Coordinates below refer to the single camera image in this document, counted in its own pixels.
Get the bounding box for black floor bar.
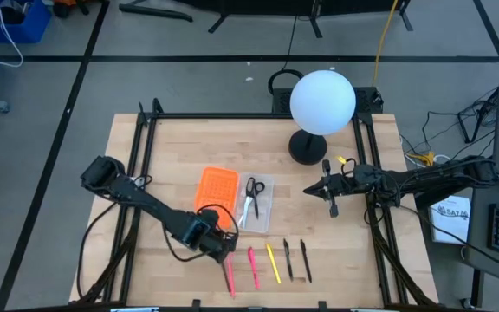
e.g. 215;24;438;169
118;3;195;23

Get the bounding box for clear plastic supply box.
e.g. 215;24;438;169
234;172;275;235

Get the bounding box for black-handled scissors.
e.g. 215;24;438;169
237;176;267;231

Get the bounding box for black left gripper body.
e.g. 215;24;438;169
200;209;239;263

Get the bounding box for black table frame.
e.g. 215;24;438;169
69;97;440;307

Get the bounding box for yellow plug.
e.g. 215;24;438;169
406;151;437;168

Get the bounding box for white printed paper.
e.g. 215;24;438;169
428;195;472;245

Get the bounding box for orange perforated plastic lid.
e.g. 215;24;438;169
193;166;241;231

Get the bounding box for yellow cable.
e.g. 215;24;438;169
371;0;400;87

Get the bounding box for pink pencil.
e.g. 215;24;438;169
226;252;237;300

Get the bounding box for grey desk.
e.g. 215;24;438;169
464;172;499;279

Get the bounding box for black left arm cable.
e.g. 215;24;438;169
75;200;117;301

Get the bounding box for tangled black floor cables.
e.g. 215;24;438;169
420;85;499;145

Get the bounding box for white globe lamp black base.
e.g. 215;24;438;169
288;68;358;166

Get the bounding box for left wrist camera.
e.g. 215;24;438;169
182;215;210;252

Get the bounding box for black perforated box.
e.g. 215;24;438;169
270;86;385;115

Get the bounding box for large blue plastic bin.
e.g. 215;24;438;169
0;0;53;45

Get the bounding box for pink highlighter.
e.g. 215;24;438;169
247;246;262;291

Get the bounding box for black pen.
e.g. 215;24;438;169
299;238;314;284
282;237;295;283

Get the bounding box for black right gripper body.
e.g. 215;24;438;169
321;159;383;219

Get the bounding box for black looped floor cable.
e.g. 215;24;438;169
267;15;305;95

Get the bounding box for yellow highlighter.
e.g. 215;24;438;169
264;242;283;286

